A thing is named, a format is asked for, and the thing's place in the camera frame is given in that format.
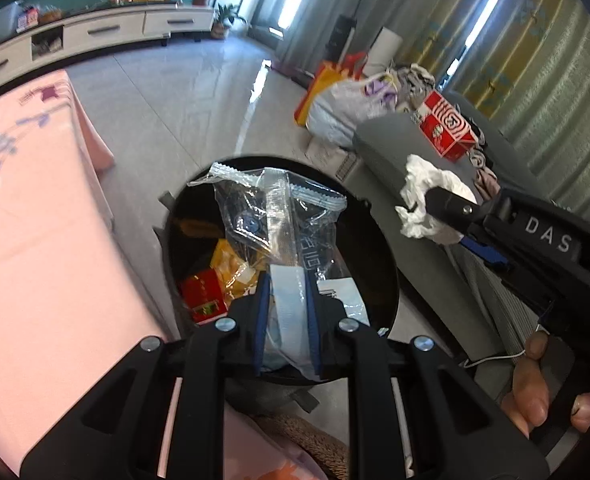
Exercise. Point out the yellow green patterned curtain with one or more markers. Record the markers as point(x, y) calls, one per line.
point(550, 60)

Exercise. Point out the black round trash bin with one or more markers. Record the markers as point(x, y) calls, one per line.
point(375, 270)

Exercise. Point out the pink grey garment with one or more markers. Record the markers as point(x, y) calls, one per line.
point(485, 180)

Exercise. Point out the brown woven cloth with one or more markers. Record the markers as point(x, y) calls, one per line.
point(305, 445)

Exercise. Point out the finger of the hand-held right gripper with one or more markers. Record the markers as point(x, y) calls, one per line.
point(450, 205)
point(485, 252)

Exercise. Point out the blue white sign stand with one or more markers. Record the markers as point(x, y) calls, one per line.
point(28, 17)

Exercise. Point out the striped cloth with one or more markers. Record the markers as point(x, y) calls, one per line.
point(415, 80)

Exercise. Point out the white cylindrical appliance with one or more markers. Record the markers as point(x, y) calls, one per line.
point(385, 50)

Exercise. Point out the white TV cabinet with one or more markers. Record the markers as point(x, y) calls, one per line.
point(115, 27)

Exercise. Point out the red patterned box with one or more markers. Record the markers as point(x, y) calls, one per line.
point(445, 125)

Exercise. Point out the grey window curtain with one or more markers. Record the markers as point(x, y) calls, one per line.
point(425, 0)

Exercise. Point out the small green potted plant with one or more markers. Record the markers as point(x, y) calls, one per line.
point(220, 27)

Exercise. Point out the grey ribbed cloth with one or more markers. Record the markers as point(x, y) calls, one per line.
point(490, 300)

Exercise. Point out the grey sofa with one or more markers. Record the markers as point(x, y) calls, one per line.
point(385, 140)

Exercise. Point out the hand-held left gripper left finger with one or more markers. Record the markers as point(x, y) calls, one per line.
point(260, 335)

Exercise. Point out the clear plastic wrapper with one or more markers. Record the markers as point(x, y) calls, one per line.
point(255, 210)

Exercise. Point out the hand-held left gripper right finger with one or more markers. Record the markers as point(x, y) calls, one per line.
point(315, 340)

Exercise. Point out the blue face mask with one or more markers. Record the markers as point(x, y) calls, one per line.
point(287, 310)

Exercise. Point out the orange yellow shopping bag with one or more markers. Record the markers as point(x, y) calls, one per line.
point(325, 77)

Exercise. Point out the red cigarette box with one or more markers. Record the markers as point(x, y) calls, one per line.
point(202, 290)

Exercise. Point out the white plastic bag purple print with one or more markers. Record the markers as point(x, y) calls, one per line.
point(335, 110)

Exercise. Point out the white tissue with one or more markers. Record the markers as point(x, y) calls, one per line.
point(425, 175)

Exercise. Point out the woven basket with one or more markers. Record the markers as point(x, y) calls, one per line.
point(51, 15)

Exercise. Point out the yellow snack packet with barcode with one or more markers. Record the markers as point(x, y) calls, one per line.
point(225, 260)

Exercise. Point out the person's right hand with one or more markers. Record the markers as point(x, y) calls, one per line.
point(527, 390)

